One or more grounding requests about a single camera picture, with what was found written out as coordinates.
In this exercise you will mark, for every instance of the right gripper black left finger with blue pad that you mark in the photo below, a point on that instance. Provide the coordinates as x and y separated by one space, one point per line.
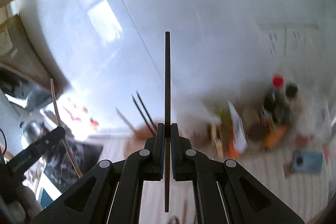
111 191

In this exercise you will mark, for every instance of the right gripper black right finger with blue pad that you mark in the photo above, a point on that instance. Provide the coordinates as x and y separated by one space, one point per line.
225 192

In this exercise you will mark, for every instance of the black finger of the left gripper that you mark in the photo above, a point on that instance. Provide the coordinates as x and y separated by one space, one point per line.
26 158

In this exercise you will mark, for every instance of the black chopstick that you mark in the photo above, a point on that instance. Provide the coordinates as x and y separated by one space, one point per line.
147 111
167 114

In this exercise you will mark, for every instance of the light bamboo chopstick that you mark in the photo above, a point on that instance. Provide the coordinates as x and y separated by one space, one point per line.
125 120

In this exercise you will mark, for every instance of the metal cooking pot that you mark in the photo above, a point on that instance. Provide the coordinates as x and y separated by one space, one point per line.
31 132

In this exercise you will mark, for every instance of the beige cylindrical utensil holder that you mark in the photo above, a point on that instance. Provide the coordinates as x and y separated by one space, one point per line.
137 141

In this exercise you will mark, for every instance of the blue smartphone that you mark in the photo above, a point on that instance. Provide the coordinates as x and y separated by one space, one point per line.
306 162

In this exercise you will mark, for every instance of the dark range hood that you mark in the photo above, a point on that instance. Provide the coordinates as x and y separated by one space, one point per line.
21 89

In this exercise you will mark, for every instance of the soy sauce bottle red cap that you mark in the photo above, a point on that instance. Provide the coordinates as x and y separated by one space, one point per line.
273 113

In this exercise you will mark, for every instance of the dark cap bottle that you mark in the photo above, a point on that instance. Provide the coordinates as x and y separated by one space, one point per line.
288 98

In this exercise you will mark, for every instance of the colourful wall stickers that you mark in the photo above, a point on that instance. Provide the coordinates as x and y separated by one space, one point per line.
80 114

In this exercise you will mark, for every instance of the triple white wall socket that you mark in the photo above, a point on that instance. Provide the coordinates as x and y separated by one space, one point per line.
281 40

